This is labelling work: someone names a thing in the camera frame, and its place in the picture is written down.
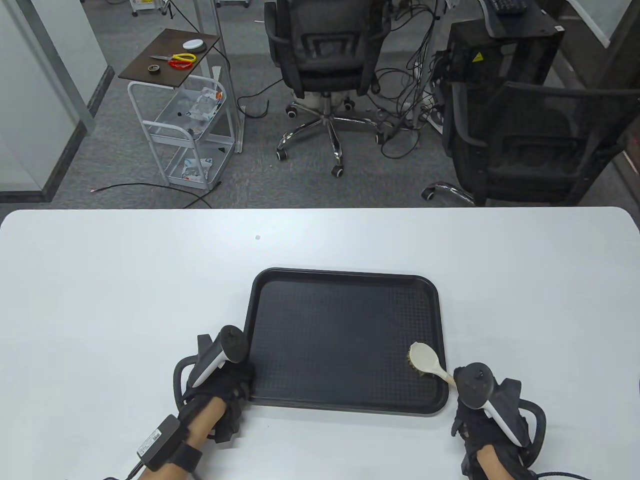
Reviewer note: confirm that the black plastic tray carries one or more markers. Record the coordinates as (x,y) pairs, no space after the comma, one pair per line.
(340,340)

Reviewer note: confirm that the black mesh office chair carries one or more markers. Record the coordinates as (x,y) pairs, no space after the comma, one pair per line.
(530,150)

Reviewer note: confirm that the white metal desk leg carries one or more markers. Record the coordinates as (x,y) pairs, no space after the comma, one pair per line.
(230,100)

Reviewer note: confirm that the black padded office chair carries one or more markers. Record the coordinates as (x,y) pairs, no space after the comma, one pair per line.
(325,50)

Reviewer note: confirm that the person's right hand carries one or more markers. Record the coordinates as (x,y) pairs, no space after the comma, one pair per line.
(477,430)

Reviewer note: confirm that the dark tape roll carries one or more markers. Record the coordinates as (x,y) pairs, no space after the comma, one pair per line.
(149,68)

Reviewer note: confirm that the white cart with brown top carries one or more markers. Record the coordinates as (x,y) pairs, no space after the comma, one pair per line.
(172,77)

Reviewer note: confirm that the black and white controller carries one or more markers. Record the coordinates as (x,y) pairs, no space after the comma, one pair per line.
(475,385)
(231,342)

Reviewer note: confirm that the clear plastic packet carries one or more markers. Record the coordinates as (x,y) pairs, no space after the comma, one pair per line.
(205,105)
(195,170)

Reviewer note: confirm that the white round disc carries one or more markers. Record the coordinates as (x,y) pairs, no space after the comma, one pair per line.
(194,44)

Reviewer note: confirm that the person's left hand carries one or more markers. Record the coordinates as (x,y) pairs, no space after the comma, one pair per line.
(235,380)

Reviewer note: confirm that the black computer tower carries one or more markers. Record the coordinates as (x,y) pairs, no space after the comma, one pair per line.
(500,55)

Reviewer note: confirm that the person's left forearm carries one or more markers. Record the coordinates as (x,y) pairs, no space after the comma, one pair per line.
(200,425)

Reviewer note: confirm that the black keyboard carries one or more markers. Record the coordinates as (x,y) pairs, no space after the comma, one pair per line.
(507,5)

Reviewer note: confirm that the person's right forearm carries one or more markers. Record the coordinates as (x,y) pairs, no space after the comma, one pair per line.
(492,465)

